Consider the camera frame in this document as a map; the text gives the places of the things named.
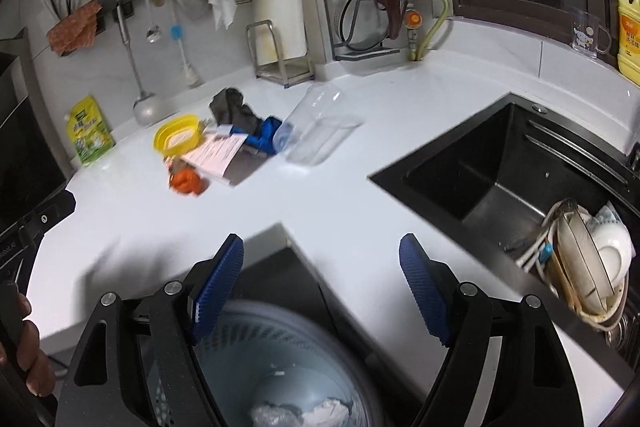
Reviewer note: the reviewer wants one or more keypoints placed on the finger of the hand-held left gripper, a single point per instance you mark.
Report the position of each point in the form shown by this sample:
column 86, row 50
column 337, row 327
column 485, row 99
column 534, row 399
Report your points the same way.
column 55, row 207

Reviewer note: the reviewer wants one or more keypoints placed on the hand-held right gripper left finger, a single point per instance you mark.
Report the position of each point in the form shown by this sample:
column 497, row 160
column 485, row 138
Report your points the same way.
column 220, row 287

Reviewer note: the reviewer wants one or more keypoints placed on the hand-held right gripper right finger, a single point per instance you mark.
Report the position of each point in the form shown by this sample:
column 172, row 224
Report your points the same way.
column 425, row 292

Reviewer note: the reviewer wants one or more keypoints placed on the pale blue plastic waste basket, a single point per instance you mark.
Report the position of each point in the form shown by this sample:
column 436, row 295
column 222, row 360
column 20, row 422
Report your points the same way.
column 300, row 357

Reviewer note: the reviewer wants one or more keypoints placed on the white pink paper leaflet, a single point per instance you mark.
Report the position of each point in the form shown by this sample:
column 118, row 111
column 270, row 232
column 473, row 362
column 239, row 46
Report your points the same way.
column 215, row 154

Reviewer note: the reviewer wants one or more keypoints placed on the yellow plastic container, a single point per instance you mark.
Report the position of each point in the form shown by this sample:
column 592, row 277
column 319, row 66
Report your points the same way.
column 167, row 134

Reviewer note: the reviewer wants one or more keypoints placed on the blue plastic bag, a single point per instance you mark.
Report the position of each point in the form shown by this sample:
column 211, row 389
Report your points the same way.
column 267, row 132

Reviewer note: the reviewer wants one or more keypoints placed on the dark grey cloth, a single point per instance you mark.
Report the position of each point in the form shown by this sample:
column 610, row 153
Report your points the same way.
column 235, row 107

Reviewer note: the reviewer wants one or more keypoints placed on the clear plastic container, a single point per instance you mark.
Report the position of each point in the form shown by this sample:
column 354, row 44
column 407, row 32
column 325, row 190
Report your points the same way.
column 320, row 132

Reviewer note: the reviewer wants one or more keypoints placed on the person's left hand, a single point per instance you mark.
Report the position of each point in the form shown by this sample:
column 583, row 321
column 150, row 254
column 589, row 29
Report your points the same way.
column 37, row 357

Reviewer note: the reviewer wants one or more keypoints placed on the black oven appliance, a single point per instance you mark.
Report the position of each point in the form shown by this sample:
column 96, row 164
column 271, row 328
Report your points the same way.
column 25, row 142

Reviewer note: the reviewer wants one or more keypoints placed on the green yellow refill pouch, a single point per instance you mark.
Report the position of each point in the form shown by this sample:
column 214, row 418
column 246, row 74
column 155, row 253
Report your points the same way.
column 90, row 132

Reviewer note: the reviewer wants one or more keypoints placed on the black kitchen sink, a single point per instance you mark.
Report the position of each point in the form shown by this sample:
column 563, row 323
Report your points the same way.
column 475, row 177

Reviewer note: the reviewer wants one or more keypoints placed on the steel ladle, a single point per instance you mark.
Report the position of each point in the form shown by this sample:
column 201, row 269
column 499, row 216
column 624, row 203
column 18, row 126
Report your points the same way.
column 150, row 109

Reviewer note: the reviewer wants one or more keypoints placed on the beige plate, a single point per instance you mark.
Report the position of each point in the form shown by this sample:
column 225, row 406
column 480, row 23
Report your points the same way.
column 575, row 252

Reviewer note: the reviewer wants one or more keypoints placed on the white crumpled tissue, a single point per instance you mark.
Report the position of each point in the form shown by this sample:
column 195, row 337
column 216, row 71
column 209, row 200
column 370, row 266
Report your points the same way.
column 325, row 412

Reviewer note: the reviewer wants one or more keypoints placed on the orange patterned dishcloth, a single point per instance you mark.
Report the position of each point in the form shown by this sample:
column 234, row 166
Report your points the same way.
column 72, row 29

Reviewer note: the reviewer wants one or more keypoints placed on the white ceramic bowl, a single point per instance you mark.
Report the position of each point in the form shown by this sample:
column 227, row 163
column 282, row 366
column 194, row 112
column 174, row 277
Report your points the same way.
column 612, row 257

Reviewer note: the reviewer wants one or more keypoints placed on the small steel spoon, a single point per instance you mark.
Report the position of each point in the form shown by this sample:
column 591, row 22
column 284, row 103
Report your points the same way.
column 152, row 33

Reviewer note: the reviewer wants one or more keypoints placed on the steel cutting board rack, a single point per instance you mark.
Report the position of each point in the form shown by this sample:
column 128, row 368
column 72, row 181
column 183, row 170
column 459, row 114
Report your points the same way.
column 280, row 67

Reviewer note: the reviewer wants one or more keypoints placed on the gas valve with orange knob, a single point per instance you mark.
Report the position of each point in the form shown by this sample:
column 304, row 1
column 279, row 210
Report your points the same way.
column 413, row 19

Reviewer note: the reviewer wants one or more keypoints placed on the glass pot lid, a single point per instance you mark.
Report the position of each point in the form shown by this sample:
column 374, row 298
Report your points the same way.
column 360, row 22

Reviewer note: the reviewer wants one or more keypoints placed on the brown pot holder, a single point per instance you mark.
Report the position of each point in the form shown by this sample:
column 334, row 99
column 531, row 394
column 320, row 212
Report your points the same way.
column 390, row 12

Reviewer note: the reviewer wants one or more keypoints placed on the clear printed glass mug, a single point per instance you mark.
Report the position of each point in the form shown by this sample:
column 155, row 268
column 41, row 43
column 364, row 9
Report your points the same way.
column 587, row 32

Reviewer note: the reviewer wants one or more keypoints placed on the yellow dish soap bottle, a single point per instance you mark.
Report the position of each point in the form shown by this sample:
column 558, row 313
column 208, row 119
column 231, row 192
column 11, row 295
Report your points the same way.
column 630, row 37

